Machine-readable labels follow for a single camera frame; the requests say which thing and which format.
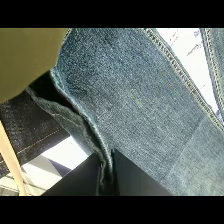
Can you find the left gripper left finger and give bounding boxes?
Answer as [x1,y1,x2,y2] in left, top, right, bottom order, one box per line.
[42,153,102,197]

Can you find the blue jeans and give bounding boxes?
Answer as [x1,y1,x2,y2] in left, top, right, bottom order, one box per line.
[0,28,224,197]

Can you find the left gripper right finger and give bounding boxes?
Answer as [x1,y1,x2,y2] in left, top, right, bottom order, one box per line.
[111,148,173,197]

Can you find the brown garment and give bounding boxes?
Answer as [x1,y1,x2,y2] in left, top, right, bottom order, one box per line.
[0,28,73,105]

